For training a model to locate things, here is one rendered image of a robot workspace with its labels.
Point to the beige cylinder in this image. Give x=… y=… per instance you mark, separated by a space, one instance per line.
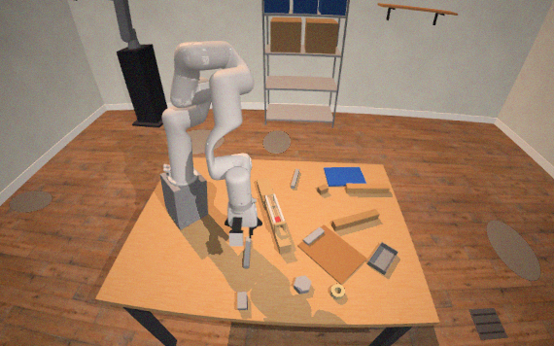
x=338 y=287

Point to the brown flat board with grey clip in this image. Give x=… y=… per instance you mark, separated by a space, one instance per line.
x=338 y=258

